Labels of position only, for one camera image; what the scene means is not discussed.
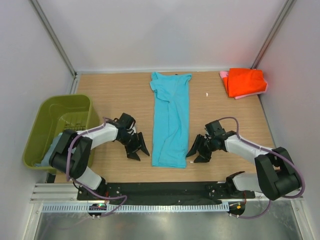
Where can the folded orange t shirt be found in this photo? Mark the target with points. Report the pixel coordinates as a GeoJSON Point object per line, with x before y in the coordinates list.
{"type": "Point", "coordinates": [246, 82]}

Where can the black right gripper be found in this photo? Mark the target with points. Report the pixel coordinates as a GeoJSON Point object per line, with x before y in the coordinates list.
{"type": "Point", "coordinates": [199, 140]}

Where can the teal t shirt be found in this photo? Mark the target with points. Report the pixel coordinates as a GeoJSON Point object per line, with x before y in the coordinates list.
{"type": "Point", "coordinates": [171, 119]}

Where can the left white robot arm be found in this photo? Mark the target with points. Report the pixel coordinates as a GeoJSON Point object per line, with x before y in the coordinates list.
{"type": "Point", "coordinates": [72, 151]}

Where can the olive green plastic bin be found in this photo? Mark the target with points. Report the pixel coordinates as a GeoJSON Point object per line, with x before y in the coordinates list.
{"type": "Point", "coordinates": [56, 114]}

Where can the left aluminium corner post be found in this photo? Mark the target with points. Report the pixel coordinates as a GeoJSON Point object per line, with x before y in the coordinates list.
{"type": "Point", "coordinates": [52, 35]}

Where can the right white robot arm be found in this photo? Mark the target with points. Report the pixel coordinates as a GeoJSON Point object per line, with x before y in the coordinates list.
{"type": "Point", "coordinates": [275, 174]}

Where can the grey blue t shirt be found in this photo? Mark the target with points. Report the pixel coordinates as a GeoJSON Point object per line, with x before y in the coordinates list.
{"type": "Point", "coordinates": [45, 161]}

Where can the aluminium frame rail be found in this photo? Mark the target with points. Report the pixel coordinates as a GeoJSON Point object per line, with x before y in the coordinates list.
{"type": "Point", "coordinates": [69, 192]}

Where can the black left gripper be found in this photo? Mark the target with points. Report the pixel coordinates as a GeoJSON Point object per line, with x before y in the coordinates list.
{"type": "Point", "coordinates": [132, 154]}

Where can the white slotted cable duct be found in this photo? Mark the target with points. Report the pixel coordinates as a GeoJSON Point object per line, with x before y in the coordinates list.
{"type": "Point", "coordinates": [99, 208]}

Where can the aluminium corner post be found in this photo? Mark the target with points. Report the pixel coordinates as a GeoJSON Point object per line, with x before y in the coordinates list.
{"type": "Point", "coordinates": [280, 19]}
{"type": "Point", "coordinates": [52, 35]}

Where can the right aluminium corner post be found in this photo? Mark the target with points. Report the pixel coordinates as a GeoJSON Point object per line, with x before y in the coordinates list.
{"type": "Point", "coordinates": [280, 19]}

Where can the folded pink t shirt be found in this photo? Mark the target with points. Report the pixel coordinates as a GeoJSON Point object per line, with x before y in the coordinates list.
{"type": "Point", "coordinates": [223, 74]}

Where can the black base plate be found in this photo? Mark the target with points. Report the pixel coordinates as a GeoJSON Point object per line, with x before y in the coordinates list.
{"type": "Point", "coordinates": [176, 193]}

